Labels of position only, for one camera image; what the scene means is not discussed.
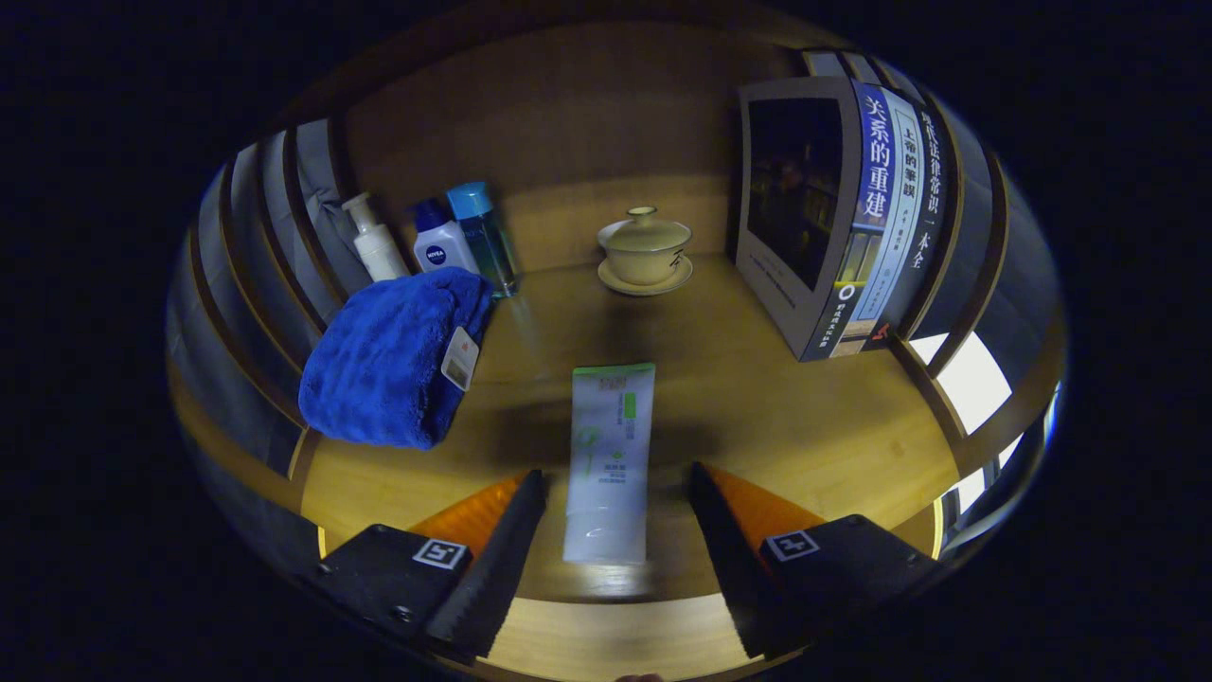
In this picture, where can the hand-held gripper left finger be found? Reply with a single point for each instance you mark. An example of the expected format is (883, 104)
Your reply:
(502, 559)

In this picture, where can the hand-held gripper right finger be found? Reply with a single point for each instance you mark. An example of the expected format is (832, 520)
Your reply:
(729, 559)

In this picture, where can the white and green tube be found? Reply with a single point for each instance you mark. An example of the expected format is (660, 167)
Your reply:
(611, 455)

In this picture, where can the wooden countertop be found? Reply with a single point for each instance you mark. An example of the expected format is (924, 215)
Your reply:
(739, 417)

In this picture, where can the wooden cabinet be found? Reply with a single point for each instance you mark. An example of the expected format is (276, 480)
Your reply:
(568, 123)

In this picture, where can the blue folded towel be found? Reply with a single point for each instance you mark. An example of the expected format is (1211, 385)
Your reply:
(379, 369)

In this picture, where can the beige saucer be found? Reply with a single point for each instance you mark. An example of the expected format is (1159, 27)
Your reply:
(644, 288)

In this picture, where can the white bottle with blue cap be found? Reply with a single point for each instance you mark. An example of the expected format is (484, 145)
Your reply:
(440, 254)

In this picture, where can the beige lidded teacup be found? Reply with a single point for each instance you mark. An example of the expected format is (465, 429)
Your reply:
(644, 248)

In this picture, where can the teal bottle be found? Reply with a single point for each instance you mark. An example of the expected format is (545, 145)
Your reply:
(483, 237)

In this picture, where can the white pump bottle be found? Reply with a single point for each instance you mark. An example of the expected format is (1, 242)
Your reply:
(379, 251)

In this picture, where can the grey and blue book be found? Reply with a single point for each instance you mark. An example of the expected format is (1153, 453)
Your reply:
(795, 189)

